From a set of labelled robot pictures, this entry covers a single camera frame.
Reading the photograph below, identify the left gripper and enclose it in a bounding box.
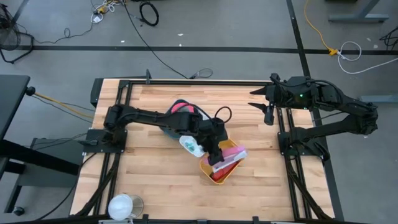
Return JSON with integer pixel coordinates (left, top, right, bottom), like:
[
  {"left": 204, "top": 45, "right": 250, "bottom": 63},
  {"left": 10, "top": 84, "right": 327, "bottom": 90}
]
[{"left": 198, "top": 119, "right": 229, "bottom": 166}]

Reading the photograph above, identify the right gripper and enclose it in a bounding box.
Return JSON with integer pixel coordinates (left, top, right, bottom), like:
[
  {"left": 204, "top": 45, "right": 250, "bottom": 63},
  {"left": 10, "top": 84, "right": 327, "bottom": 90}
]
[{"left": 248, "top": 73, "right": 289, "bottom": 125}]

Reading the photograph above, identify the pink and white stapler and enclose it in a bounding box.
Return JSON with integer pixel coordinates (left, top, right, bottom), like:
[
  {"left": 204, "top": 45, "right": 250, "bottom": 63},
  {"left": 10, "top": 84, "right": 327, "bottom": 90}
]
[{"left": 212, "top": 145, "right": 249, "bottom": 174}]

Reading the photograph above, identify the teal staple remover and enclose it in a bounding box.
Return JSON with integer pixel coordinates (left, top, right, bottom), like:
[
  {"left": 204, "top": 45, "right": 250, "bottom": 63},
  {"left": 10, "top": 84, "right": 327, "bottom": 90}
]
[{"left": 183, "top": 139, "right": 197, "bottom": 152}]

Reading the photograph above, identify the red stapler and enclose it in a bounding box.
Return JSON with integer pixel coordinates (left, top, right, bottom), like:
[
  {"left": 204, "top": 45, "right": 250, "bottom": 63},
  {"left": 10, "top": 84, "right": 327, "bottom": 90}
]
[{"left": 211, "top": 161, "right": 240, "bottom": 182}]

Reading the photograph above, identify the yellow plastic bin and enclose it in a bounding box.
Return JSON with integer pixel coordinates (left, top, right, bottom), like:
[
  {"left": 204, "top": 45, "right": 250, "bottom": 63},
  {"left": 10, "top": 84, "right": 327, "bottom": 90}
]
[{"left": 199, "top": 138, "right": 246, "bottom": 185}]

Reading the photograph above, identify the white plastic bin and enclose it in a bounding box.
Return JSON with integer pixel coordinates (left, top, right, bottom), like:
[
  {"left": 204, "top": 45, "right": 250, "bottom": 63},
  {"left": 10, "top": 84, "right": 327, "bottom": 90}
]
[{"left": 179, "top": 109, "right": 215, "bottom": 158}]

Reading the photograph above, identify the metal mesh cup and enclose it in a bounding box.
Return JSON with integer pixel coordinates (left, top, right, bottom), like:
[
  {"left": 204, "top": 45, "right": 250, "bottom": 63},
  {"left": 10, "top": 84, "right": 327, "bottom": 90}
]
[{"left": 129, "top": 195, "right": 145, "bottom": 218}]

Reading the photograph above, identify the white dome lamp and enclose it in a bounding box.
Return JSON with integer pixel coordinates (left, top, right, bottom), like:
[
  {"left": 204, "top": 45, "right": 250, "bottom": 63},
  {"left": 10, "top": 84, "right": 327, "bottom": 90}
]
[{"left": 108, "top": 194, "right": 134, "bottom": 222}]

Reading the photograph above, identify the small grey desk foot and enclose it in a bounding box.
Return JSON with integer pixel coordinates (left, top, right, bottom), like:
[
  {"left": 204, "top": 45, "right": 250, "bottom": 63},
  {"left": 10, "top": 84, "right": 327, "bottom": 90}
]
[{"left": 357, "top": 95, "right": 398, "bottom": 104}]

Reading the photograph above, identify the large grey desk foot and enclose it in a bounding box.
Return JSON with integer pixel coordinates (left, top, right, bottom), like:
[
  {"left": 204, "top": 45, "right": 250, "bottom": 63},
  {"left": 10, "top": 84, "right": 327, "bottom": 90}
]
[{"left": 328, "top": 0, "right": 389, "bottom": 23}]

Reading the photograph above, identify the black desk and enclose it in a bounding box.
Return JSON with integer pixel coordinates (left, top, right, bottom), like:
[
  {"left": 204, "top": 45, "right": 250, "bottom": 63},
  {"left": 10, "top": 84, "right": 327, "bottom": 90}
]
[{"left": 0, "top": 74, "right": 80, "bottom": 215}]

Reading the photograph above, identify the black floor fan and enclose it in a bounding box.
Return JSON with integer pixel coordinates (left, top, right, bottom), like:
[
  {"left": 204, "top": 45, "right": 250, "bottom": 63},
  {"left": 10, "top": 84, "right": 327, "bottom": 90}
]
[{"left": 0, "top": 2, "right": 34, "bottom": 65}]

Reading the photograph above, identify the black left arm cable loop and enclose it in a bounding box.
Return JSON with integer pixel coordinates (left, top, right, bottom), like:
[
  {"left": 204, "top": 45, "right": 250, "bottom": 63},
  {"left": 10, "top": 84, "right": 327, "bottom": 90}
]
[{"left": 213, "top": 106, "right": 233, "bottom": 124}]

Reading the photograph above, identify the black aluminium table frame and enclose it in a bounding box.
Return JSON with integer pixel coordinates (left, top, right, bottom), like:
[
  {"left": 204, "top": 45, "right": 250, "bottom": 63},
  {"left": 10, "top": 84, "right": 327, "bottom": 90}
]
[{"left": 70, "top": 70, "right": 345, "bottom": 224}]

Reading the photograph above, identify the white floor cable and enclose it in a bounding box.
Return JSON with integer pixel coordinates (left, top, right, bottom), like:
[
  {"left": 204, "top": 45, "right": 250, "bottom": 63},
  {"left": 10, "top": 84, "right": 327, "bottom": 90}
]
[{"left": 337, "top": 41, "right": 398, "bottom": 75}]

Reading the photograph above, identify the yellow floor cable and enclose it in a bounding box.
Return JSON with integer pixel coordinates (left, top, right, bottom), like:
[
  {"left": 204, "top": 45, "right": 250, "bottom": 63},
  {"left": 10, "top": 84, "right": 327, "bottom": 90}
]
[{"left": 303, "top": 0, "right": 339, "bottom": 56}]

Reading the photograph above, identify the long black floor cable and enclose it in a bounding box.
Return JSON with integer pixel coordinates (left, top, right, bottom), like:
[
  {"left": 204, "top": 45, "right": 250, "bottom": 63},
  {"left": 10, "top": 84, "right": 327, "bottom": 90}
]
[{"left": 121, "top": 0, "right": 214, "bottom": 80}]

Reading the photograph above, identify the black cable bundle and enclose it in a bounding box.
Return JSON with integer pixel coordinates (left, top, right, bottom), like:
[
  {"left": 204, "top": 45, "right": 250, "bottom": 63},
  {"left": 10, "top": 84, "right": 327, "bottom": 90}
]
[{"left": 379, "top": 26, "right": 398, "bottom": 50}]

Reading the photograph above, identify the black coiled cable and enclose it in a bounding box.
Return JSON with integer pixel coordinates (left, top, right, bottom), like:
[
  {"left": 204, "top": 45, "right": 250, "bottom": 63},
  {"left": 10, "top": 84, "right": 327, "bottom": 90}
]
[{"left": 139, "top": 1, "right": 160, "bottom": 27}]

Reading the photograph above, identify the white power strip with cables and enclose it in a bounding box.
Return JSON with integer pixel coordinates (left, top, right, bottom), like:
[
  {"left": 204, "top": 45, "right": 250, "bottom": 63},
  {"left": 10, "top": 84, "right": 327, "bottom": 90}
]
[{"left": 90, "top": 0, "right": 116, "bottom": 24}]

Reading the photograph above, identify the thin black floor cable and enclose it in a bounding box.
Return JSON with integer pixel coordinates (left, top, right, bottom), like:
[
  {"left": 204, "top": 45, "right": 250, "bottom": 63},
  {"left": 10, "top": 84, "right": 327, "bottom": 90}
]
[{"left": 37, "top": 23, "right": 94, "bottom": 45}]

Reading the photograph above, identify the yellow cable with black knob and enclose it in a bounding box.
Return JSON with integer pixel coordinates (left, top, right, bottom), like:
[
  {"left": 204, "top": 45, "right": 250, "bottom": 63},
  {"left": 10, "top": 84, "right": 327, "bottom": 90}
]
[{"left": 25, "top": 86, "right": 96, "bottom": 119}]

